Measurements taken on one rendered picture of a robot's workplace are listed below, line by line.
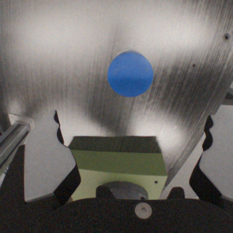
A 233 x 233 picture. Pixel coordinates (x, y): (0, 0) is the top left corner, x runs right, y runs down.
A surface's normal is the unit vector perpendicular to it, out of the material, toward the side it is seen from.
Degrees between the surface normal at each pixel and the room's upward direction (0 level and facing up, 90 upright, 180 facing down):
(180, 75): 0
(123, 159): 90
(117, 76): 0
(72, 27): 0
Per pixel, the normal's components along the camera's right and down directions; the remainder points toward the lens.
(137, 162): 0.00, -0.84
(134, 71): -0.06, 0.54
